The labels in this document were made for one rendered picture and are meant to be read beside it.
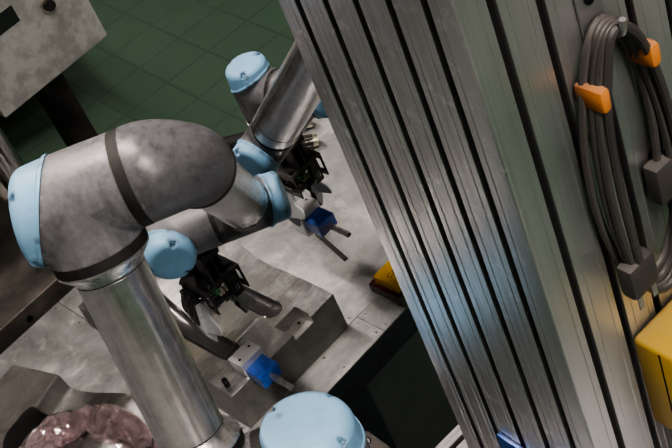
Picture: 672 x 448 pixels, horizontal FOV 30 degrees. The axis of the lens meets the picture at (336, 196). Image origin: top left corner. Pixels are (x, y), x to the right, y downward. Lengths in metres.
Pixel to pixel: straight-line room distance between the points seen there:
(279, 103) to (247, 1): 3.09
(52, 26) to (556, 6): 1.89
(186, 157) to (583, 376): 0.50
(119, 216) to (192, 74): 3.27
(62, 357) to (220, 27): 2.50
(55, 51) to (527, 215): 1.86
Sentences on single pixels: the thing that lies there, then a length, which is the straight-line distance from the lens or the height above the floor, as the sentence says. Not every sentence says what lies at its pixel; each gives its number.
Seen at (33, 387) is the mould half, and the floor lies 0.91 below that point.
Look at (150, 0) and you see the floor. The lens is 5.22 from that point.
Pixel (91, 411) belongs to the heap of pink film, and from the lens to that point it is 2.23.
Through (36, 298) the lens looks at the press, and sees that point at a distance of 2.74.
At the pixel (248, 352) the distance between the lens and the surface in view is 2.17.
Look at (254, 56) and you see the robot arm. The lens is 2.10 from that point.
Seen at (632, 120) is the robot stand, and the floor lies 1.69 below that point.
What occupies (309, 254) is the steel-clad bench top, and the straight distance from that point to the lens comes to 2.46.
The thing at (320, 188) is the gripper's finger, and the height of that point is 0.98.
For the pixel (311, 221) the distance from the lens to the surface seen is 2.30.
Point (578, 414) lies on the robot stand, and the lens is 1.25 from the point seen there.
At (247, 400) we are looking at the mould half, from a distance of 2.18.
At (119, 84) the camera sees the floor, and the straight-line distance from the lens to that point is 4.80.
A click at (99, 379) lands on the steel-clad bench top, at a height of 0.80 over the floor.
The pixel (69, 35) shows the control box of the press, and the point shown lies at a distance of 2.79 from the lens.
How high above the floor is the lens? 2.41
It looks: 39 degrees down
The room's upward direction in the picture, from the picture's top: 24 degrees counter-clockwise
